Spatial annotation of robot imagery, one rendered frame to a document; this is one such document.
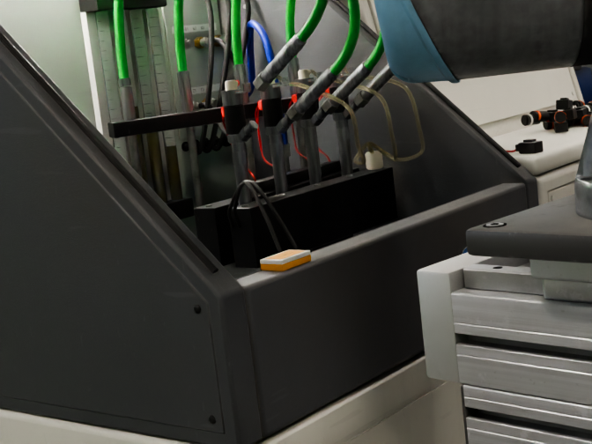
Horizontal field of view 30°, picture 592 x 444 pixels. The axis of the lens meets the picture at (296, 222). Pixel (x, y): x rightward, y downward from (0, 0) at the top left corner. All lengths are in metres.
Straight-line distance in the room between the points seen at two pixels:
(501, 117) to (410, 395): 0.80
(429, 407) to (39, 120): 0.59
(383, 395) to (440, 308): 0.44
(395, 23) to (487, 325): 0.26
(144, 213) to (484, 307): 0.41
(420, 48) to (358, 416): 0.63
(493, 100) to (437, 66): 1.29
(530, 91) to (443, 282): 1.32
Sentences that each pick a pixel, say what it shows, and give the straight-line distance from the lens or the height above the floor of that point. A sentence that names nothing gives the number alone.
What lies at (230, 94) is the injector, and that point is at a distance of 1.46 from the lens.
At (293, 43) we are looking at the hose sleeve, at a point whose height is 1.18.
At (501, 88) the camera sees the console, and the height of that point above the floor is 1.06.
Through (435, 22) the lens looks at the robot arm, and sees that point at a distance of 0.72.
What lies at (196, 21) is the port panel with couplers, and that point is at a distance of 1.85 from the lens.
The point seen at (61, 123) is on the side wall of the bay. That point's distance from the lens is 1.19.
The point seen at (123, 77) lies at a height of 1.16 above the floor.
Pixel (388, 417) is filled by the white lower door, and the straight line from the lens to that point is 1.32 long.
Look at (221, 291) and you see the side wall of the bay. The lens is 1.08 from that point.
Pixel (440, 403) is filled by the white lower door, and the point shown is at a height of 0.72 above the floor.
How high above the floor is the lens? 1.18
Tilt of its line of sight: 9 degrees down
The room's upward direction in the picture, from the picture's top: 7 degrees counter-clockwise
